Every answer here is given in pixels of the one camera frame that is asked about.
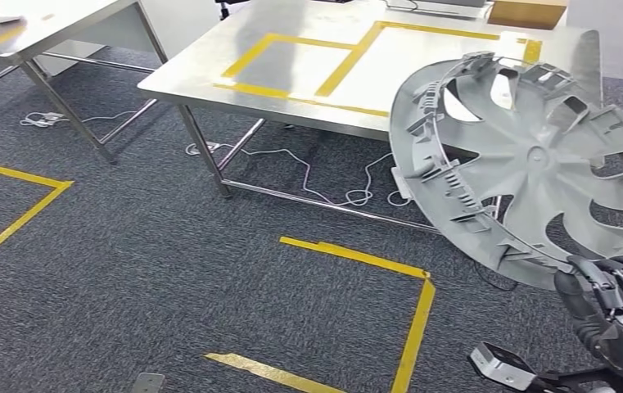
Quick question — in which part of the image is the white adapter with cable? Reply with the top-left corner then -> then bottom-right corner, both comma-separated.
20,111 -> 138,129

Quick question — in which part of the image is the black camera bracket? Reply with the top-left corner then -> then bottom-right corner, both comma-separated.
527,366 -> 623,393

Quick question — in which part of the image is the brown cardboard box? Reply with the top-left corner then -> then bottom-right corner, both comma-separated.
487,0 -> 569,31

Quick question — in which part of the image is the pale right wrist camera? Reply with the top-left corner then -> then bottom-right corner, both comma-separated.
468,341 -> 537,391

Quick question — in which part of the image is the coiled white floor cable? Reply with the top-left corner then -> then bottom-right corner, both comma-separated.
186,142 -> 413,208

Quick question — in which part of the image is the torn yellow floor tape square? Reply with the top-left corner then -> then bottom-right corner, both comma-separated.
205,236 -> 437,393

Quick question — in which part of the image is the yellow tape on workbench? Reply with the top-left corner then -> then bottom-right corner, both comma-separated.
213,20 -> 543,119

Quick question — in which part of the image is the small white power strip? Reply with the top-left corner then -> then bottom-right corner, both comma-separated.
391,166 -> 413,201

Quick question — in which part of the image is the white cabinet panel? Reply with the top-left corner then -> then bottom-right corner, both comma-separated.
34,0 -> 220,77

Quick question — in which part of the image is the steel table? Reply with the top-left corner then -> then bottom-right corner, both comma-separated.
0,0 -> 169,165

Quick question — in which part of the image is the steel workbench with yellow tape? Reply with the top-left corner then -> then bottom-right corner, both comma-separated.
137,0 -> 605,235

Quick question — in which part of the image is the silver wheel hubcap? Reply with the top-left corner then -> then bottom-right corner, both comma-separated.
388,51 -> 623,291

